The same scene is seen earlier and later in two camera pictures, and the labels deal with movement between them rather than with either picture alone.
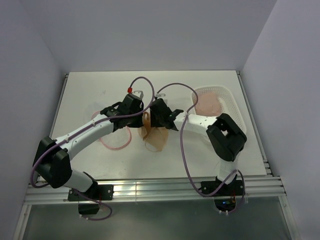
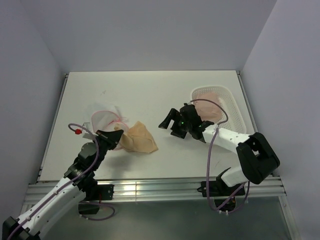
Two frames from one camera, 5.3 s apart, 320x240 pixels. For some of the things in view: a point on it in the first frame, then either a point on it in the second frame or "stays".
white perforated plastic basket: (229, 106) stays
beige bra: (155, 138) -> (136, 138)
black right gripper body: (156, 121) -> (181, 128)
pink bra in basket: (208, 105) stays
